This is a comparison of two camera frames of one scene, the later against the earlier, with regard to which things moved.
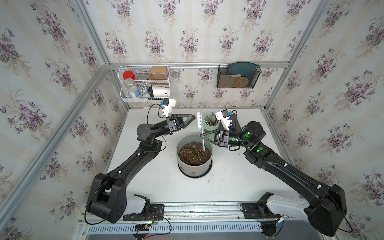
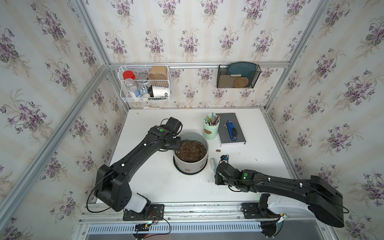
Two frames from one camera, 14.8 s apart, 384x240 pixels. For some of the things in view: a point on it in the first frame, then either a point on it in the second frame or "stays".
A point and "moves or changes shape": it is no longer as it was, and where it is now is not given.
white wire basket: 139,83 stays
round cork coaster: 241,82 stays
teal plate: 247,69 stays
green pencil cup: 211,123 stays
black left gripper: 172,124 → 179,144
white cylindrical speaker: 158,91 stays
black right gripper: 222,138 → 216,176
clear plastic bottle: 131,87 stays
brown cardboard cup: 157,72 stays
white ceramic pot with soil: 194,155 moves or changes shape
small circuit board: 141,227 stays
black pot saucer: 194,176 → 187,173
